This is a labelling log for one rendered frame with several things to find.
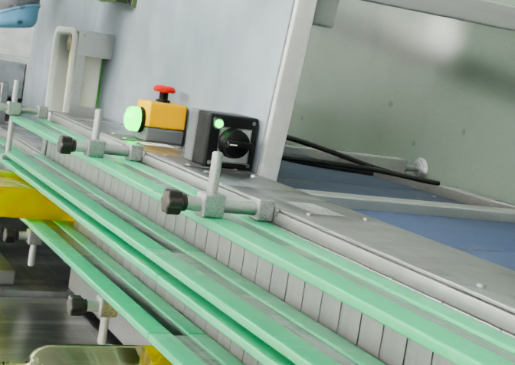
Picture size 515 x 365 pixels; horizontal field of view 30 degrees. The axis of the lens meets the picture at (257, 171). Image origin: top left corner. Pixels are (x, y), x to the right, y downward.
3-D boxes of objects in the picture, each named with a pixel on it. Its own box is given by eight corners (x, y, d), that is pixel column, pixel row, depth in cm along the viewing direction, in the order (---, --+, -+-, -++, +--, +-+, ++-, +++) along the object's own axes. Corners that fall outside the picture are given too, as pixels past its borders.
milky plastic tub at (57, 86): (78, 125, 229) (41, 121, 225) (90, 31, 227) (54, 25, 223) (99, 134, 213) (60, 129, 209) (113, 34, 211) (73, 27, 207)
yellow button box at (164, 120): (170, 140, 176) (132, 136, 172) (176, 100, 175) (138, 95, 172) (185, 146, 169) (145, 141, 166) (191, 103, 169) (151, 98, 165)
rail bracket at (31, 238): (70, 264, 182) (-2, 261, 176) (74, 229, 181) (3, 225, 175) (75, 270, 178) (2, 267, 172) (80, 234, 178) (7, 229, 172)
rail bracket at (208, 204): (263, 217, 113) (156, 209, 107) (272, 156, 112) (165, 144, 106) (278, 225, 109) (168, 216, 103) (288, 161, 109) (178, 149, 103)
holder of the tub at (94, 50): (77, 147, 229) (44, 143, 226) (93, 32, 227) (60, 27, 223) (97, 158, 214) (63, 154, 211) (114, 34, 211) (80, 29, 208)
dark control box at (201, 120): (232, 163, 151) (182, 159, 147) (240, 113, 150) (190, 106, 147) (254, 172, 144) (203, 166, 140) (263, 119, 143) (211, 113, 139)
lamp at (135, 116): (135, 130, 171) (119, 129, 170) (139, 105, 171) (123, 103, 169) (143, 133, 167) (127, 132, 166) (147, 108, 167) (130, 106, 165)
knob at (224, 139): (243, 159, 143) (253, 162, 140) (215, 156, 141) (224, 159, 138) (247, 129, 142) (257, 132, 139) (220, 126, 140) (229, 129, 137)
